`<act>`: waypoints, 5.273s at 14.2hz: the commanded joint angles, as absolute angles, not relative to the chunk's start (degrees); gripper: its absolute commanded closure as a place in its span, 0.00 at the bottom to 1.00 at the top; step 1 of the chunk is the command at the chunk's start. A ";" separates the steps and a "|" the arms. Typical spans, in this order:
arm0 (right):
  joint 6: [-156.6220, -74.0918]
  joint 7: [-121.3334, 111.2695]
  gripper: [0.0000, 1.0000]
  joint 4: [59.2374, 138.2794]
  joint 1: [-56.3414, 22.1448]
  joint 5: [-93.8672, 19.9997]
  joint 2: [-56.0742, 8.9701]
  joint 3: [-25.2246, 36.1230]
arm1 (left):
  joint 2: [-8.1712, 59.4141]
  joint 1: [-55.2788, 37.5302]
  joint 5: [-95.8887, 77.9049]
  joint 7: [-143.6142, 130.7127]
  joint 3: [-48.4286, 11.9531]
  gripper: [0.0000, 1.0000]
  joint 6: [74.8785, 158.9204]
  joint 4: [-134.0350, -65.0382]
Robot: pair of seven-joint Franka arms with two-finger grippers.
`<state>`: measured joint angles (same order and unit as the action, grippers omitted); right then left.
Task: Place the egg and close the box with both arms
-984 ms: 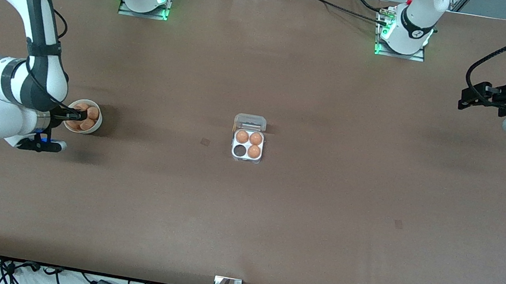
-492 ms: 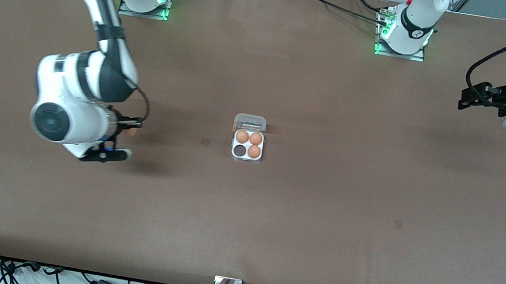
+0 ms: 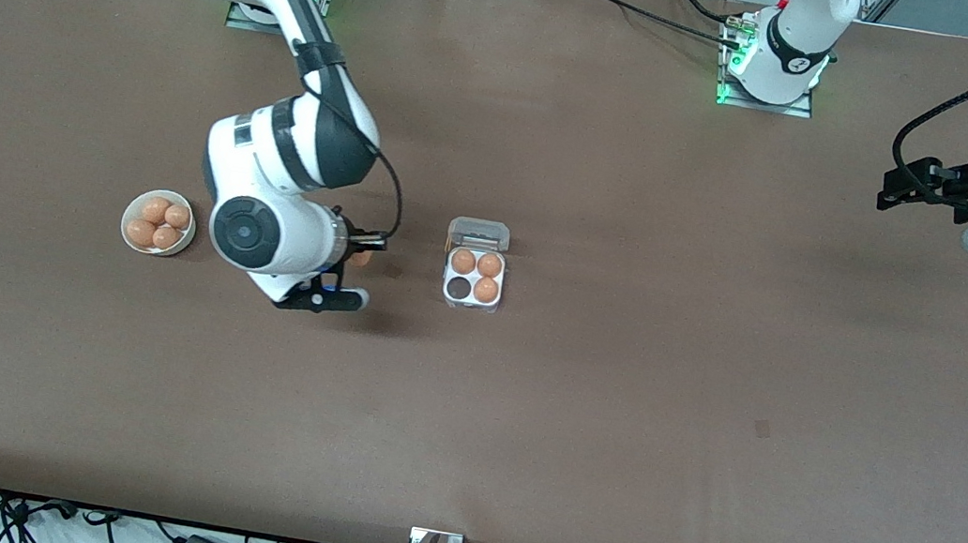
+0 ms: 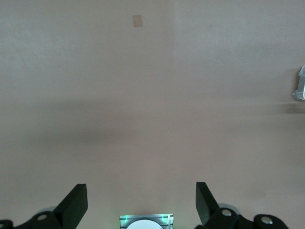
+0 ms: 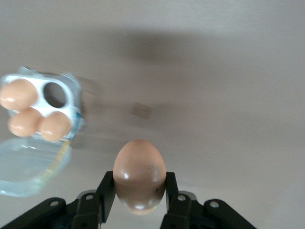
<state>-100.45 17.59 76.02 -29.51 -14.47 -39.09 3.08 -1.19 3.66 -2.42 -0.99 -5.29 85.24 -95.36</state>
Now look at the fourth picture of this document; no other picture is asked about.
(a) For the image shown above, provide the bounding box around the clear plastic egg box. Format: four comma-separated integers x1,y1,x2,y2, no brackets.
292,65,305,101

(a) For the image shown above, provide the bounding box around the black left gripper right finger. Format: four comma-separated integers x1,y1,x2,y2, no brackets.
194,181,290,229

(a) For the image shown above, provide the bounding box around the brown tape patch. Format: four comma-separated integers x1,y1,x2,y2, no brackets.
132,14,143,28

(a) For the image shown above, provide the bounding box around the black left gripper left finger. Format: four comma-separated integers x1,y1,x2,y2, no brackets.
0,183,88,229

